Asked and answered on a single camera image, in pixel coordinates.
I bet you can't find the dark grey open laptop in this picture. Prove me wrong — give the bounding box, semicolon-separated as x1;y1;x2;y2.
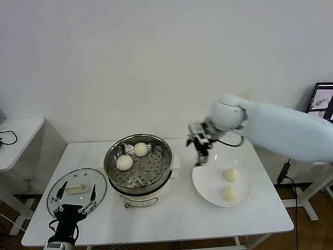
306;83;333;123

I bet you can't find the perforated steel steamer basket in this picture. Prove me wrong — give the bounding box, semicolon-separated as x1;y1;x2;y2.
104;133;173;195

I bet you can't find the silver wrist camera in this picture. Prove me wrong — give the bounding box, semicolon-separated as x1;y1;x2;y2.
43;241;76;250
189;121;209;134

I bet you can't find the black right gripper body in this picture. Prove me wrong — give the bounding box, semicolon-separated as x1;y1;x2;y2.
191;129;217;152

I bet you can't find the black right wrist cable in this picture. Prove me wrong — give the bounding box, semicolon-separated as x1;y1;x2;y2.
217;135;245;147

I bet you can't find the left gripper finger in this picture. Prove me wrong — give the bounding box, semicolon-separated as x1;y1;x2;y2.
51;181;68;213
79;184;97;214

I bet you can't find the cream electric cooking pot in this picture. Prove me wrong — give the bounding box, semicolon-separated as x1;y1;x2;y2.
97;154;181;209

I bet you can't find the glass pot lid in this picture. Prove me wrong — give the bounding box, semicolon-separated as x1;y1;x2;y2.
46;168;108;216

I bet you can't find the black looped cable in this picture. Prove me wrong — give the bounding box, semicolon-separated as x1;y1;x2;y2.
0;129;19;146

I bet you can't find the white round plate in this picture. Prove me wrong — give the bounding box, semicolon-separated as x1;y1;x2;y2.
192;155;254;208

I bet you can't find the black cable with adapter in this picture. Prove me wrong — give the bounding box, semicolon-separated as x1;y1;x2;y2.
276;158;300;250

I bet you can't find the white side table with label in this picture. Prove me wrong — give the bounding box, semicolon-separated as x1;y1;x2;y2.
274;161;333;222

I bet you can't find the white steamed baozi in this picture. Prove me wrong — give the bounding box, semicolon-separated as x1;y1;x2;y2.
116;155;133;171
223;168;240;183
220;185;239;203
133;142;149;157

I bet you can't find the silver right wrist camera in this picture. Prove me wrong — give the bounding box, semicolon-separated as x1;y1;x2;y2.
189;121;209;134

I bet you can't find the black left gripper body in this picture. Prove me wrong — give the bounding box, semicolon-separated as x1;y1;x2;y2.
53;204;88;239

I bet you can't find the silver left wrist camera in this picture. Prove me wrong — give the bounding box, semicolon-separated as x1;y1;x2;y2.
43;241;76;250

